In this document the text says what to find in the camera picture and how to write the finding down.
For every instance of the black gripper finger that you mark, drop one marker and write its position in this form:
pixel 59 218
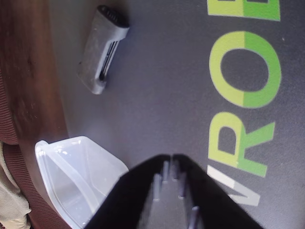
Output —
pixel 209 202
pixel 128 190

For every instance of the clear plastic square container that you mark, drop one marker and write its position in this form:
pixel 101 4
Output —
pixel 66 171

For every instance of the dark gray plastic clip block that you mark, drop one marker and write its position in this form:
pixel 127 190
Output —
pixel 95 59

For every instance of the gray mat with lettering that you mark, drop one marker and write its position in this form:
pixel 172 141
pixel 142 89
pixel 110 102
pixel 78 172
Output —
pixel 155 95

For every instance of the beige cloth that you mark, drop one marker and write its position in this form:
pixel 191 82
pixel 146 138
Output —
pixel 12 190

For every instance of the maroon ribbed fabric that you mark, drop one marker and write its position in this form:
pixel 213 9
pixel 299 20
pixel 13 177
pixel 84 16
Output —
pixel 9 124

